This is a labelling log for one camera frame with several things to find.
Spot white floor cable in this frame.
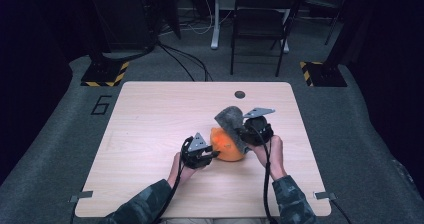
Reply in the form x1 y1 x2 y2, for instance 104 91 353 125
184 0 235 36

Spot white desk leg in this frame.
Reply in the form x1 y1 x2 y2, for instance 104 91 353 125
210 0 222 51

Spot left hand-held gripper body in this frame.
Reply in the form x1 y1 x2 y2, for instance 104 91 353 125
180 132 214 170

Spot grey cloth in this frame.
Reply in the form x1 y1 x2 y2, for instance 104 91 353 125
213 105 252 155

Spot thin black table cable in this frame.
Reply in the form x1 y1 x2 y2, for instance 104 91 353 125
329 198 353 224

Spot black folding chair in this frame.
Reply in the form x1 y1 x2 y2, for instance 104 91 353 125
229 0 302 78

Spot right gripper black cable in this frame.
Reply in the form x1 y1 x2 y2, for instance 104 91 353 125
252 125 278 224

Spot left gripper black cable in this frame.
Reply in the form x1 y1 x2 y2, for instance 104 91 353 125
150 136 195 224

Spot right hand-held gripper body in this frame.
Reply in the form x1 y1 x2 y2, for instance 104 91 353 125
238 107 277 148

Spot person's right hand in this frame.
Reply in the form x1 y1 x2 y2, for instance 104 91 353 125
247 134 288 182

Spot black striped stand base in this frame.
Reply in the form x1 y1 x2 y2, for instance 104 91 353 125
80 59 130 88
299 61 349 88

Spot grey tape strip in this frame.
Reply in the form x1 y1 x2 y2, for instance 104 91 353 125
313 190 338 201
69 190 95 204

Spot black floor cables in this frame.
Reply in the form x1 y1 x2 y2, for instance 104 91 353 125
155 40 214 83

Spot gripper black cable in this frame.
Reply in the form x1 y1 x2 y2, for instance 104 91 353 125
150 136 195 224
252 125 278 224

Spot black cabinet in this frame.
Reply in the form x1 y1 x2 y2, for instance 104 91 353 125
84 0 158 52

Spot orange plush toy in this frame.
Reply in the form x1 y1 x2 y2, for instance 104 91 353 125
209 126 248 163

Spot person's left hand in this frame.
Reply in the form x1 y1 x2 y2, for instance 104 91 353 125
166 151 202 189

